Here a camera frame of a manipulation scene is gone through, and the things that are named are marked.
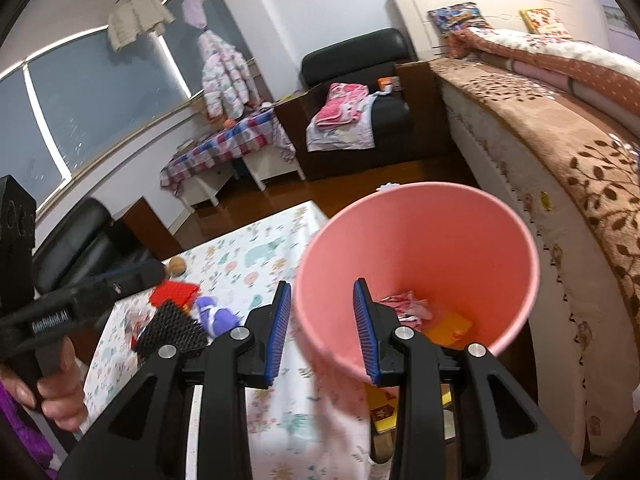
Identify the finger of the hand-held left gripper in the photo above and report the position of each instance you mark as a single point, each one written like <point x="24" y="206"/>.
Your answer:
<point x="130" y="277"/>

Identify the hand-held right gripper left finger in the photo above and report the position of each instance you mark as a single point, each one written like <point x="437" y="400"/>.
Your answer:
<point x="282" y="330"/>

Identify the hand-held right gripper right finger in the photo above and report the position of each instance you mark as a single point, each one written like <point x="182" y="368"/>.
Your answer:
<point x="364" y="330"/>

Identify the red foam net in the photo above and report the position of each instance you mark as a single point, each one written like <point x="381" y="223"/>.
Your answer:
<point x="172" y="292"/>

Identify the pink plastic bin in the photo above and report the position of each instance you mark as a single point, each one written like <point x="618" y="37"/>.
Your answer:
<point x="425" y="240"/>

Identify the person's left forearm purple sleeve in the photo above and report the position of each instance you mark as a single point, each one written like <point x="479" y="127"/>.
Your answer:
<point x="20" y="435"/>

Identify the person's left hand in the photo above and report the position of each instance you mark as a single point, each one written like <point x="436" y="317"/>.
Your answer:
<point x="65" y="400"/>

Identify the brown walnut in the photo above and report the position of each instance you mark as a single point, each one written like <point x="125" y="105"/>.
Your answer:
<point x="176" y="266"/>

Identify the pink patterned wrapper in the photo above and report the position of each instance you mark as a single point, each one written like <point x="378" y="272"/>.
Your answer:
<point x="407" y="307"/>

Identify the brown wooden side table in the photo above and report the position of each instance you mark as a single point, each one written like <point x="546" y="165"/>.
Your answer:
<point x="150" y="225"/>

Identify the black leather armchair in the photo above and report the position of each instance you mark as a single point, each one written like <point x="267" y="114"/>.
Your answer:
<point x="80" y="240"/>

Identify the black foam net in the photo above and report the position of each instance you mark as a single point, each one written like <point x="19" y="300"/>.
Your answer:
<point x="172" y="327"/>

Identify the purple wrapper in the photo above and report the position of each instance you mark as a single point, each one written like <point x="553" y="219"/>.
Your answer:
<point x="215" y="315"/>

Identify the floral bear print tablecloth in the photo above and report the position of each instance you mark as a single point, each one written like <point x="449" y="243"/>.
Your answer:
<point x="260" y="255"/>

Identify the yellow cardboard box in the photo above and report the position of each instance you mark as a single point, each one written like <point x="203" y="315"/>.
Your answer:
<point x="382" y="412"/>

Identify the yellow orange packet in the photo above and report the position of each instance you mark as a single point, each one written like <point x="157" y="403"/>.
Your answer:
<point x="450" y="330"/>

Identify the white wooden stool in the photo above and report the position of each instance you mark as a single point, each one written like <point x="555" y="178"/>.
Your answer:
<point x="272" y="162"/>
<point x="205" y="185"/>

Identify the large curved window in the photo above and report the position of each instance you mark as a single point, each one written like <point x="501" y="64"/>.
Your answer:
<point x="90" y="95"/>

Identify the plaid tablecloth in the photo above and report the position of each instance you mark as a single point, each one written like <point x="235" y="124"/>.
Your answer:
<point x="225" y="142"/>

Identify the small orange fruit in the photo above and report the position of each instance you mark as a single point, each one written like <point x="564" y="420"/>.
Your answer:
<point x="229" y="124"/>

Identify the white patterned cloth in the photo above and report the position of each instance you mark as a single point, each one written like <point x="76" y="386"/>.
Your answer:
<point x="345" y="135"/>

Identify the bed with beige skirt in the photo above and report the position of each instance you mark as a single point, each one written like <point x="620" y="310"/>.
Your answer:
<point x="500" y="170"/>

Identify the pink white puffer jacket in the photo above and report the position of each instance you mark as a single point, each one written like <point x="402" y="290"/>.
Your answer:
<point x="225" y="75"/>

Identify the pink patterned garment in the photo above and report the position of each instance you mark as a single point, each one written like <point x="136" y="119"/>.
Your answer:
<point x="340" y="102"/>

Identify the small orange box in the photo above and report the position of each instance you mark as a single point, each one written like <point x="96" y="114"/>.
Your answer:
<point x="389" y="84"/>

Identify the beige knit garment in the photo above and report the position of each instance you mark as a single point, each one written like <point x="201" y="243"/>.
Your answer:
<point x="135" y="17"/>

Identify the black leather sofa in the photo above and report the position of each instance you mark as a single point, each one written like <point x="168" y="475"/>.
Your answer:
<point x="350" y="55"/>

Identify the brown leaf print blanket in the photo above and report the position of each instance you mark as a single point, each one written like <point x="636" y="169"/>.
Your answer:
<point x="550" y="125"/>

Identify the pink hanging garment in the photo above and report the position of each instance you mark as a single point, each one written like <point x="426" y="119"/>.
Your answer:
<point x="195" y="7"/>

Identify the colourful patterned pillow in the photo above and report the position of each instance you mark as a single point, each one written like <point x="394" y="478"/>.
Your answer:
<point x="457" y="16"/>

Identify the orange dotted quilt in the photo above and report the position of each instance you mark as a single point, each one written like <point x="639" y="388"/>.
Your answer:
<point x="575" y="67"/>

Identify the yellow red patterned pillow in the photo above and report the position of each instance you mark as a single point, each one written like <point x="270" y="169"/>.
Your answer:
<point x="542" y="20"/>

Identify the wall picture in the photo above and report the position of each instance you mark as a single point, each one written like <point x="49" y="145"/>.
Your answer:
<point x="620" y="19"/>

